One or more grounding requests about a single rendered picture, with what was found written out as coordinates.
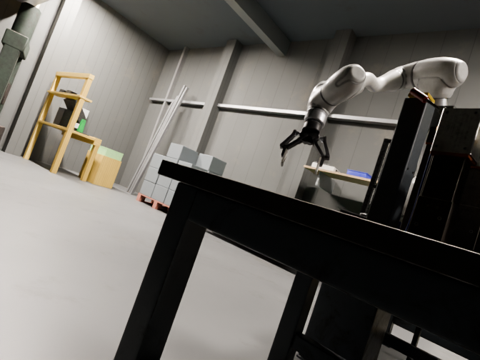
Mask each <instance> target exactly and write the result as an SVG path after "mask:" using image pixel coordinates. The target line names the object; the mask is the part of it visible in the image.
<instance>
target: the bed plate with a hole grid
mask: <svg viewBox="0 0 480 360"><path fill-rule="evenodd" d="M158 174H160V175H162V176H165V177H168V178H170V179H173V180H176V181H180V182H182V183H184V184H188V185H190V186H194V187H196V188H198V189H202V190H204V191H207V192H210V193H213V194H216V195H218V196H222V197H224V198H227V199H230V200H232V201H236V202H239V203H240V204H244V205H247V206H250V207H252V208H255V209H258V210H261V211H264V212H266V213H269V214H273V215H274V216H278V217H281V218H283V219H286V220H289V221H292V222H295V223H297V224H301V225H303V226H307V227H309V228H311V229H315V230H317V231H320V232H323V233H325V234H329V235H331V236H335V237H337V238H340V239H343V240H345V241H349V242H351V243H353V244H357V245H359V246H362V247H365V248H368V249H371V250H374V251H377V252H379V253H382V254H386V255H387V256H391V257H394V258H396V259H399V260H402V261H405V262H408V263H410V264H413V265H416V266H419V267H421V268H424V269H428V270H430V271H433V272H436V273H438V274H441V275H444V276H447V277H450V278H453V279H456V280H458V281H462V282H464V283H466V284H470V285H472V286H475V287H478V288H480V254H479V253H476V252H473V251H469V250H466V249H462V248H459V247H457V246H452V245H450V244H445V243H442V242H440V241H435V240H433V239H428V238H426V237H423V236H419V235H416V234H412V233H409V232H406V231H402V230H399V229H395V228H392V227H390V226H385V225H383V224H378V223H376V222H372V221H368V220H366V219H361V218H359V217H356V216H352V215H349V214H345V213H342V212H339V211H334V210H332V209H328V208H325V207H322V206H318V205H316V204H311V203H309V202H305V201H301V200H298V199H294V198H291V197H289V196H284V195H282V194H278V193H275V192H272V191H267V190H265V189H260V188H258V187H255V186H251V185H248V184H244V183H241V182H238V181H234V180H231V179H227V178H224V177H222V176H217V175H215V174H210V173H208V172H205V171H200V170H198V169H193V168H191V167H188V166H184V165H181V164H177V163H174V162H171V161H167V160H164V159H163V160H162V162H161V165H160V167H159V170H158Z"/></svg>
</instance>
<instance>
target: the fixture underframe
mask: <svg viewBox="0 0 480 360"><path fill-rule="evenodd" d="M206 229H208V230H210V231H213V232H215V233H217V234H219V235H221V236H224V237H226V238H228V239H230V240H232V241H235V242H236V243H238V244H241V245H243V246H245V247H247V248H249V249H251V250H254V251H256V252H258V253H260V254H262V255H264V256H267V257H269V258H270V259H273V260H275V261H277V262H279V263H281V264H284V265H286V266H288V267H290V268H292V269H295V270H297V272H296V276H295V278H294V282H293V284H292V287H291V291H290V293H289V297H288V299H287V301H286V305H285V307H284V311H283V314H282V316H281V320H280V322H279V326H278V329H277V331H276V335H275V337H274V341H273V344H272V346H271V350H270V352H269V356H268V359H267V360H294V357H295V354H296V352H299V353H300V354H302V355H303V356H305V357H306V358H308V359H309V360H346V359H344V358H343V357H341V356H339V355H338V354H336V353H334V352H333V351H331V350H329V349H328V348H326V347H325V346H322V345H321V344H320V343H318V342H316V341H314V340H313V339H311V338H309V337H308V336H306V335H305V334H303V333H302V332H303V330H304V326H305V323H306V320H307V317H308V315H309V311H310V308H311V305H312V302H313V300H314V296H315V293H316V290H317V287H318V285H319V282H322V283H324V284H327V285H329V286H331V287H333V288H335V289H338V290H339V291H342V292H344V293H345V294H348V295H350V296H352V297H354V298H356V299H359V300H361V301H363V302H365V303H368V304H370V305H372V306H374V307H376V308H378V309H381V310H382V311H385V312H386V313H389V314H391V317H390V319H389V324H388V326H387V329H386V333H385V336H384V340H383V342H382V344H383V345H384V346H387V347H388V348H390V347H391V348H393V349H395V350H396V351H398V352H400V353H402V354H404V355H406V356H408V357H409V358H411V359H413V360H442V359H440V358H438V357H436V356H434V355H432V354H430V353H428V352H426V351H424V350H422V349H420V348H418V347H416V346H414V345H412V344H410V343H408V342H406V341H404V340H402V339H400V338H398V337H396V336H394V335H392V334H391V332H392V329H393V326H394V324H396V325H397V326H400V327H401V328H403V329H406V330H407V331H410V332H411V333H413V334H414V332H415V329H416V327H419V328H421V329H422V331H421V335H420V337H422V338H424V339H426V340H428V341H430V342H432V343H435V344H437V345H439V346H441V347H443V348H445V349H447V350H449V351H451V352H454V353H455V354H458V355H459V356H462V357H464V358H465V359H468V360H480V288H478V287H475V286H472V285H470V284H466V283H464V282H462V281H458V280H456V279H453V278H450V277H447V276H444V275H441V274H438V273H436V272H433V271H430V270H428V269H424V268H421V267H419V266H416V265H413V264H410V263H408V262H405V261H402V260H399V259H396V258H394V257H391V256H387V255H386V254H382V253H379V252H377V251H374V250H371V249H368V248H365V247H362V246H359V245H357V244H353V243H351V242H349V241H345V240H343V239H340V238H337V237H335V236H331V235H329V234H325V233H323V232H320V231H317V230H315V229H311V228H309V227H307V226H303V225H301V224H297V223H295V222H292V221H289V220H286V219H283V218H281V217H278V216H274V215H273V214H269V213H266V212H264V211H261V210H258V209H255V208H252V207H250V206H247V205H244V204H240V203H239V202H236V201H232V200H230V199H227V198H224V197H222V196H218V195H216V194H213V193H210V192H207V191H204V190H202V189H198V188H196V187H194V186H190V185H188V184H184V183H182V182H179V183H178V184H177V187H176V191H175V192H174V196H173V199H172V200H171V204H170V207H169V210H168V212H167V214H166V218H165V220H164V223H163V226H162V228H161V231H160V234H159V237H158V239H157V242H156V245H155V247H154V251H153V253H152V255H151V258H150V261H149V265H148V266H147V269H146V273H145V274H144V278H143V281H142V283H141V286H140V289H139V292H138V294H137V296H136V300H135V302H134V305H133V308H132V310H131V313H130V316H129V319H128V321H127V324H126V327H125V329H124V332H123V335H122V338H121V341H120V343H119V347H118V349H117V351H116V355H115V357H114V360H160V358H161V355H162V353H163V350H164V347H165V344H166V341H167V339H168V336H169V333H170V331H171V327H172V324H173V322H174V319H175V316H176V313H177V311H178V308H179V304H180V302H181V299H182V296H183V294H184V291H185V288H186V285H187V282H188V280H189V277H190V274H191V271H192V269H193V266H194V262H195V260H196V257H197V254H198V252H199V249H200V246H201V243H202V240H203V238H204V234H205V232H206Z"/></svg>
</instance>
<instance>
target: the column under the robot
mask: <svg viewBox="0 0 480 360"><path fill-rule="evenodd" d="M390 317H391V314H389V313H386V312H385V311H382V310H381V309H378V308H376V307H374V306H372V305H370V304H368V303H365V302H363V301H361V300H359V299H356V298H354V297H352V296H350V295H348V294H345V293H344V292H342V291H339V290H338V289H335V288H333V287H331V286H329V285H327V284H324V283H321V287H320V289H319V294H318V296H317V299H316V303H315V305H314V309H313V311H312V314H311V318H310V320H309V324H308V326H307V329H306V333H305V335H306V336H308V337H309V338H311V339H313V340H314V341H316V342H318V343H320V344H321V345H322V346H325V347H326V348H328V349H329V350H331V351H333V352H334V353H336V354H338V355H339V356H341V357H343V358H344V359H346V360H377V358H378V355H379V352H380V349H381V345H382V342H383V340H384V336H385V333H386V329H387V326H388V324H389V319H390ZM296 356H297V357H298V358H300V359H301V360H309V359H308V358H306V357H305V356H303V355H302V354H300V353H299V354H297V355H296Z"/></svg>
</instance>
